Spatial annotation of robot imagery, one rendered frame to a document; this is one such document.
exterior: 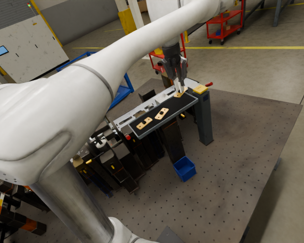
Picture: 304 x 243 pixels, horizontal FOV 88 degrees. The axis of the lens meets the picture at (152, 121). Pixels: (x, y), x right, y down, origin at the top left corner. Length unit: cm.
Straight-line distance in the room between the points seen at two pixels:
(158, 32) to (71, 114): 29
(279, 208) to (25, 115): 182
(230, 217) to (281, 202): 92
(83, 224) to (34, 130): 38
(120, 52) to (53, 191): 35
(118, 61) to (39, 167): 23
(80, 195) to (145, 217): 63
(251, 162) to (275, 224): 74
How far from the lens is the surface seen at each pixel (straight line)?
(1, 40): 871
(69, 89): 26
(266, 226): 177
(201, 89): 94
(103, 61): 33
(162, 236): 93
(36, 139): 24
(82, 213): 54
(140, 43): 41
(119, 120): 120
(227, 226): 101
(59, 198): 48
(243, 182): 110
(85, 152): 93
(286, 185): 196
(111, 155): 88
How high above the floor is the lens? 167
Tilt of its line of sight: 40 degrees down
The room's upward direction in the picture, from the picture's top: 22 degrees counter-clockwise
